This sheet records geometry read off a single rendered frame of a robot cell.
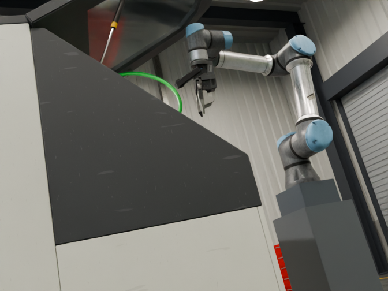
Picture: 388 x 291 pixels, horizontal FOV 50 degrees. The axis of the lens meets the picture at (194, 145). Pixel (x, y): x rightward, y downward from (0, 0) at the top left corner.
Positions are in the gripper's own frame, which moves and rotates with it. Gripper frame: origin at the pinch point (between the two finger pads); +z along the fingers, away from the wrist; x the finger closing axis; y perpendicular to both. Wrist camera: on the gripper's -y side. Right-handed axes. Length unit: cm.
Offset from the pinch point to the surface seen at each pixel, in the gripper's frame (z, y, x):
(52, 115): 2, -48, -41
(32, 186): 22, -53, -47
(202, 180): 26.0, -7.6, -41.1
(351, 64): -154, 387, 606
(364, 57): -157, 397, 575
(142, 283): 50, -27, -50
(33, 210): 28, -53, -49
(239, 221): 39, 1, -43
